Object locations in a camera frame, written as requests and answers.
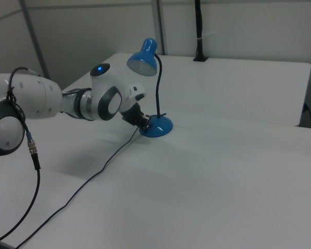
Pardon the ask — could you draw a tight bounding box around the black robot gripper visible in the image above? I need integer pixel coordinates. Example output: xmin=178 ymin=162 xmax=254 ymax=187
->
xmin=121 ymin=103 xmax=152 ymax=131

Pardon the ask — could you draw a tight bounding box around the blue gooseneck desk lamp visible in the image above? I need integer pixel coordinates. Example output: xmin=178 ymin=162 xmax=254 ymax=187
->
xmin=126 ymin=38 xmax=174 ymax=139

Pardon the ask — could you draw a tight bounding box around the black pole with clamp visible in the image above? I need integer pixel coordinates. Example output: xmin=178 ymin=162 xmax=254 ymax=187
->
xmin=192 ymin=0 xmax=208 ymax=62

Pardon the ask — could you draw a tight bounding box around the black lamp power cable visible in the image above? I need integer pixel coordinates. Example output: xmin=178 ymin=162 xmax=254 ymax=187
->
xmin=16 ymin=129 xmax=141 ymax=249

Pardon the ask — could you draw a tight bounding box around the grey partition frame post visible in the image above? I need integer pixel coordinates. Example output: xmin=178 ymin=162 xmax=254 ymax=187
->
xmin=151 ymin=0 xmax=167 ymax=56
xmin=18 ymin=0 xmax=51 ymax=79

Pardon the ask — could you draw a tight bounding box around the black cable with metal connector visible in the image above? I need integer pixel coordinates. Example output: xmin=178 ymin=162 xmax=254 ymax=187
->
xmin=0 ymin=66 xmax=41 ymax=246

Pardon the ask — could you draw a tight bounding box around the thin black hanging cable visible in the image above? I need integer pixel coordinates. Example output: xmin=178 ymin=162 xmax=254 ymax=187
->
xmin=302 ymin=103 xmax=311 ymax=129

